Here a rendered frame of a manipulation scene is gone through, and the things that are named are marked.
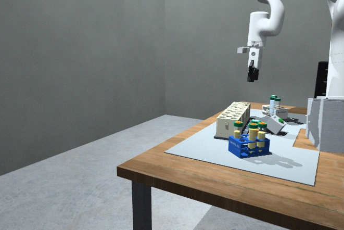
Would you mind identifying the grey table surface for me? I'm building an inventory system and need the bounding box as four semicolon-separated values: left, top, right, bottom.
164;113;319;186

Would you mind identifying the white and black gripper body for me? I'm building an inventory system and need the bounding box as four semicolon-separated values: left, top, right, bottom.
248;47;264;70

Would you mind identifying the white bucket adapter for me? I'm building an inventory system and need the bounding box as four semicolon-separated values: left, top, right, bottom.
231;102;251;121
222;109;245;130
227;105;248;126

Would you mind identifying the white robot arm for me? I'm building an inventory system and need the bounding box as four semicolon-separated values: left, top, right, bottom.
248;0;344;99

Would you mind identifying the green-capped tube with orange cap dot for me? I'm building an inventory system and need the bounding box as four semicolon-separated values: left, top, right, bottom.
257;122;267;147
234;121;243;139

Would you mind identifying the green-capped tube with orange label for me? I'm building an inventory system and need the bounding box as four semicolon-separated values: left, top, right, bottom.
248;123;258;149

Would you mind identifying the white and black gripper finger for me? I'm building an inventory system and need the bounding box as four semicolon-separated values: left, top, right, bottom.
254;69;259;80
247;60;255;82

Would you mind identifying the blue tube rack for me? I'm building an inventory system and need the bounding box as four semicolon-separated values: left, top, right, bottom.
228;134;269;158

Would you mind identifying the cream bucket adapter with holes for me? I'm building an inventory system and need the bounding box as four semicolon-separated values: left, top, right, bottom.
215;113;241;138

